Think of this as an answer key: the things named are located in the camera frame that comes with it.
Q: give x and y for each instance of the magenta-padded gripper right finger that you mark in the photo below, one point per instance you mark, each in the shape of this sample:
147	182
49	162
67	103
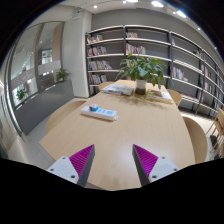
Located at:
156	168

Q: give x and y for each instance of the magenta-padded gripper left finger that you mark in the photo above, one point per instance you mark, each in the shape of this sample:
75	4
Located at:
68	168

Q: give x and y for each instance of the white power strip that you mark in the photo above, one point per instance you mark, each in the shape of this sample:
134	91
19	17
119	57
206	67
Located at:
103	114

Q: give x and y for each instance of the yellow hardcover book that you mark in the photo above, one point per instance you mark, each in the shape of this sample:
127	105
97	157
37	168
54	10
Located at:
159	96

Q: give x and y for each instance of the small potted background plant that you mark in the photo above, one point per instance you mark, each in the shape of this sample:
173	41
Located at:
22	94
62	75

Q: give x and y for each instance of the open magazine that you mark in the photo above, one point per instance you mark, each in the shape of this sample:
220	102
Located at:
117	89

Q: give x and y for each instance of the large potted green plant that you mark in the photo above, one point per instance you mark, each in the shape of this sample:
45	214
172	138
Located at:
141	71

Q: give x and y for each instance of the grey bookshelf unit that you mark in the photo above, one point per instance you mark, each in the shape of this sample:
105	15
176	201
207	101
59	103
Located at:
150	43

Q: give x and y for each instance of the ceiling lights group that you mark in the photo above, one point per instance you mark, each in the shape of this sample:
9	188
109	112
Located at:
157	4

